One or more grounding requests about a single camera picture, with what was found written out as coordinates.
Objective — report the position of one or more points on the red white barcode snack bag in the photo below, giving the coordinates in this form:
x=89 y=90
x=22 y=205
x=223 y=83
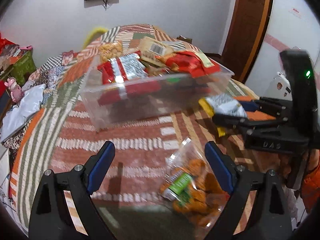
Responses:
x=129 y=74

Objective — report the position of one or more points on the tan cracker package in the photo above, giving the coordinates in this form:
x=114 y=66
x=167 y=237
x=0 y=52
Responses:
x=150 y=49

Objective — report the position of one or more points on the yellow curved tube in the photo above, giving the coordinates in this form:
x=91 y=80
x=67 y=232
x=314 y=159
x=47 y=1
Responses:
x=94 y=36

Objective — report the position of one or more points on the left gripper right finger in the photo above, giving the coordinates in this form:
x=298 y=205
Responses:
x=269 y=217

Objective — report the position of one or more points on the green storage box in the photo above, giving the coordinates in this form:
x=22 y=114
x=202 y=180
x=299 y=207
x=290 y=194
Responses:
x=22 y=69

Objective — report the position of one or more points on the cardboard box on floor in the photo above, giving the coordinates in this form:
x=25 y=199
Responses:
x=184 y=39

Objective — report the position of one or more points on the red plastic bag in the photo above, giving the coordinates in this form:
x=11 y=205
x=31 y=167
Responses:
x=5 y=45

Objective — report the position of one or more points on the orange puffed snack bag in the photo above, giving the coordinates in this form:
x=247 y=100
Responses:
x=111 y=50

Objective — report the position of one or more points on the pink plush toy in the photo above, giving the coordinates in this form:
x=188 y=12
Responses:
x=15 y=90

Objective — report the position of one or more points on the brown wooden door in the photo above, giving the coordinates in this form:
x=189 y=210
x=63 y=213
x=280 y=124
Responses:
x=245 y=36

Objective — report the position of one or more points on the patchwork striped bed quilt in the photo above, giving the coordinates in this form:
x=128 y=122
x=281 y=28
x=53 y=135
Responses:
x=61 y=136

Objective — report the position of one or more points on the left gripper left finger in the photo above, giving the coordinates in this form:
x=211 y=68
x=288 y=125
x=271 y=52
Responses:
x=50 y=217

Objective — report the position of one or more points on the clear plastic storage bin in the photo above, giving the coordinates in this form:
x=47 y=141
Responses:
x=178 y=91

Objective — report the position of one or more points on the white cloth on bed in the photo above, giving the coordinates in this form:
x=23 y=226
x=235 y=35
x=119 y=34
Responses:
x=18 y=116

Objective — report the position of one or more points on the clear bag orange snacks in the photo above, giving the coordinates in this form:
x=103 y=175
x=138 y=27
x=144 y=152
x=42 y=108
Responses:
x=191 y=187

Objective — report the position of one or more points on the yellow white snack bag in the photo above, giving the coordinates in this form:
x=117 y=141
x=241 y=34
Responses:
x=222 y=104

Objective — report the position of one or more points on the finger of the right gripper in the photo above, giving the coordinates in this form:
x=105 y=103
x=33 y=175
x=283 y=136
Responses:
x=240 y=122
x=270 y=106

